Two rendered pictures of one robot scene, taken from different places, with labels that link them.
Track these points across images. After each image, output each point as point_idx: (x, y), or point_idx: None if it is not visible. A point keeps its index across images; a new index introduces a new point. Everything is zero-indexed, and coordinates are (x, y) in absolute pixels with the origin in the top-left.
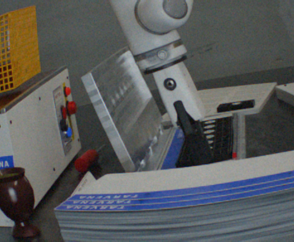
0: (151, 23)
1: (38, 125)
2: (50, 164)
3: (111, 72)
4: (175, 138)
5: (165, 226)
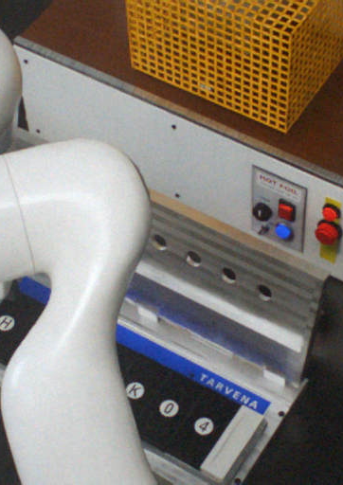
0: None
1: (147, 135)
2: (166, 183)
3: (154, 212)
4: (198, 369)
5: None
